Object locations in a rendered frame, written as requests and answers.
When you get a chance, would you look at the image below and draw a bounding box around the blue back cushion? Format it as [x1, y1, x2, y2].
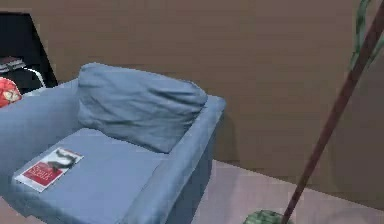
[77, 62, 209, 154]

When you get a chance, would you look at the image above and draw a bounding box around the blue armchair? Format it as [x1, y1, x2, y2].
[0, 63, 227, 224]

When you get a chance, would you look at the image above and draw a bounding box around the house plant with brown stem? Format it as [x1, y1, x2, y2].
[242, 0, 384, 224]

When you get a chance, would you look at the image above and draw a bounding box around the red and white book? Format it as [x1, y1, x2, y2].
[13, 146, 84, 193]

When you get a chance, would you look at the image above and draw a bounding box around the red patterned ball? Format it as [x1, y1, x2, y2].
[0, 76, 23, 109]

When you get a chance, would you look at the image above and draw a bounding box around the stack of dark books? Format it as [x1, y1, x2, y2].
[0, 55, 27, 74]

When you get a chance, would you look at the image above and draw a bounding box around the black shelf unit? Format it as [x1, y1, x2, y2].
[0, 11, 59, 95]

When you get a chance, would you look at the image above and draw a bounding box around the white curved wire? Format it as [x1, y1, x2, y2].
[21, 67, 47, 89]

